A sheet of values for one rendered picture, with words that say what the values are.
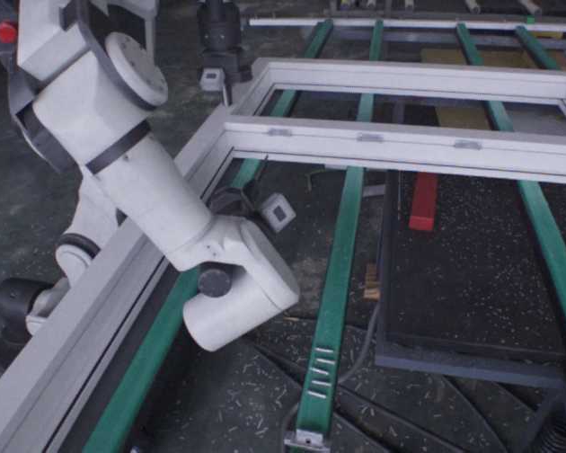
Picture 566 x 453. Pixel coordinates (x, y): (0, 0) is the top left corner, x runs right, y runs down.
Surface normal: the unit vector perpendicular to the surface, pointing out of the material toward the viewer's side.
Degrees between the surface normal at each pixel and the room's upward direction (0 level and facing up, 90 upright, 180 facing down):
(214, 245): 78
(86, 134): 74
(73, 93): 45
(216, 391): 0
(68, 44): 110
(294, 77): 90
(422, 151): 90
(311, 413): 0
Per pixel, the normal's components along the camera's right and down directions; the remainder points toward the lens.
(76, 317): -0.04, -0.80
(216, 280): 0.09, 0.45
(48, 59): 0.31, 0.80
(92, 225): -0.26, 0.59
